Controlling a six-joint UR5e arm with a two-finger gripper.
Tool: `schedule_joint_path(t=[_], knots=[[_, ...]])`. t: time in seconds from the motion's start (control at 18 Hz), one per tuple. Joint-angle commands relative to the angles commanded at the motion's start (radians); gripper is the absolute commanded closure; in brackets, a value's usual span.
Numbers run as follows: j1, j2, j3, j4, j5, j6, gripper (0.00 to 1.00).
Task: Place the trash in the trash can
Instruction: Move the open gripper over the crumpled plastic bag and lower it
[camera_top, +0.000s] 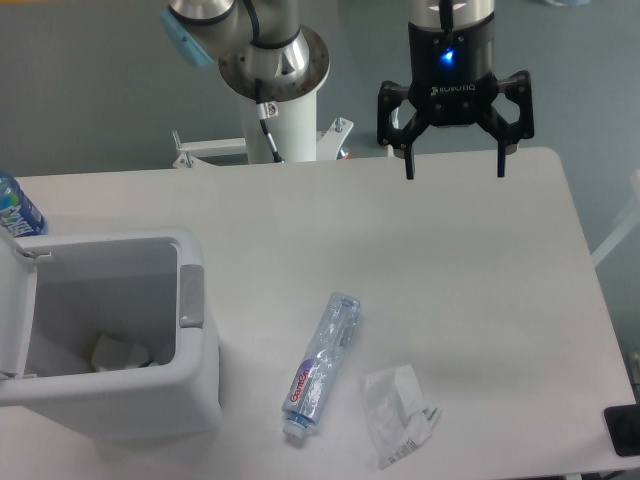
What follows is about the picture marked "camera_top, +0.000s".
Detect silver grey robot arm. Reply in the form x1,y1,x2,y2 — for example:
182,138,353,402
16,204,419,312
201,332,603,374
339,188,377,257
161,1,534,179

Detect white plastic wrapper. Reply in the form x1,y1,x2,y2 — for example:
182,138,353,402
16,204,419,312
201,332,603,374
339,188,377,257
361,364,442,470

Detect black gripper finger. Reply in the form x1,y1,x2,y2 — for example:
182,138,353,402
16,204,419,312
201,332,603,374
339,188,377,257
479,70,535,178
376,80,434,181

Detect white trash can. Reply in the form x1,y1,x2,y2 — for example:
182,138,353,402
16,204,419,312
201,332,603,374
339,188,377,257
1,228,222,441

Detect black device at table edge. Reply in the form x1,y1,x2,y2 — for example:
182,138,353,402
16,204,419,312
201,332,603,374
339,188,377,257
604,404,639,457

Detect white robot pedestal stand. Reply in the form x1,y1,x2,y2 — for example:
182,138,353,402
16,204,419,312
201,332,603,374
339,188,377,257
171,24,355,170

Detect white frame at right edge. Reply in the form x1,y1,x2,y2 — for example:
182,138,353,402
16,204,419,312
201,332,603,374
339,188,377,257
591,170,639,267

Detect blue labelled water bottle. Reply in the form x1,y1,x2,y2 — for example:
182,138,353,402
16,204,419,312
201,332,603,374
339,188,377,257
1,171,48,238

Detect crushed clear plastic bottle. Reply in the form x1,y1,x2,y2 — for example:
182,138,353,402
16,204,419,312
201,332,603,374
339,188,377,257
282,292,361,443

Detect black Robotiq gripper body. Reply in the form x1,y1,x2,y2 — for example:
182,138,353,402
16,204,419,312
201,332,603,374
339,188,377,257
407,18,499,129

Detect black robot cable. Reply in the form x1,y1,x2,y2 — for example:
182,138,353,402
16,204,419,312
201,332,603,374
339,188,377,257
238,0,287,165

